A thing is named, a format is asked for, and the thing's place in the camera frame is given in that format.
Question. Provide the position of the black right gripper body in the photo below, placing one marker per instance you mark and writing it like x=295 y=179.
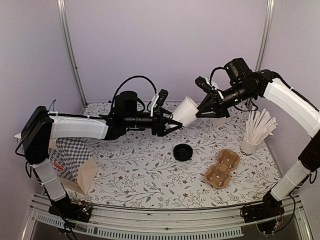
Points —
x=218 y=102

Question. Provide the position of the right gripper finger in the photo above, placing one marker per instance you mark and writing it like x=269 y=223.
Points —
x=208 y=103
x=206 y=114

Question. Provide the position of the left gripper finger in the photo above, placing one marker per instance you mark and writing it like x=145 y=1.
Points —
x=172 y=126
x=164 y=111

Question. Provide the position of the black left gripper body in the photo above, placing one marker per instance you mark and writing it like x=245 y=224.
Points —
x=156 y=128

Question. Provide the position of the white paper cup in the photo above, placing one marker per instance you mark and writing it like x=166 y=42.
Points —
x=219 y=122
x=185 y=112

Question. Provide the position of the black plastic cup lid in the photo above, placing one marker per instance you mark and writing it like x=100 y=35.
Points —
x=182 y=149

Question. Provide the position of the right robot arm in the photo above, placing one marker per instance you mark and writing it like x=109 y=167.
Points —
x=246 y=84

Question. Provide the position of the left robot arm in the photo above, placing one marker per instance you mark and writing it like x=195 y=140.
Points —
x=123 y=116

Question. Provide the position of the white paper-wrapped straws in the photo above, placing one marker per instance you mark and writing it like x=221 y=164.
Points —
x=258 y=126

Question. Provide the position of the white cup holding straws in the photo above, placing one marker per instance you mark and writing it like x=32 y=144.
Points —
x=247 y=148

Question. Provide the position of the floral patterned table mat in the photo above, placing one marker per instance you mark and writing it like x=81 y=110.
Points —
x=139 y=170

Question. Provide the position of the brown cardboard cup carrier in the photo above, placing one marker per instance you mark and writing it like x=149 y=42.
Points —
x=219 y=174

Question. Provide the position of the blue checkered paper bag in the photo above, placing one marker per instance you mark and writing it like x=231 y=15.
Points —
x=54 y=146

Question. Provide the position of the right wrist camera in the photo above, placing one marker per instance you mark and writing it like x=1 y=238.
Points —
x=202 y=83

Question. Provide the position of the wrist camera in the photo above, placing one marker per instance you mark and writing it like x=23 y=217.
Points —
x=202 y=83
x=157 y=101

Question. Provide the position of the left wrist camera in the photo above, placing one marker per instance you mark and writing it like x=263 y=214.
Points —
x=157 y=101

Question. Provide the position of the right aluminium frame post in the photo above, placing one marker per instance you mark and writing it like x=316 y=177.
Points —
x=267 y=25

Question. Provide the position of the aluminium frame post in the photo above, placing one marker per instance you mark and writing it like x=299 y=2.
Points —
x=267 y=25
x=61 y=7

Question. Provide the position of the aluminium front rail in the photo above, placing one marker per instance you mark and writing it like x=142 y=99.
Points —
x=122 y=223

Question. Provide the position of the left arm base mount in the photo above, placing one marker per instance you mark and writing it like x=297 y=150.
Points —
x=71 y=208

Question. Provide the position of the left aluminium frame post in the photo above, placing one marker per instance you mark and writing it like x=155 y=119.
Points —
x=61 y=7

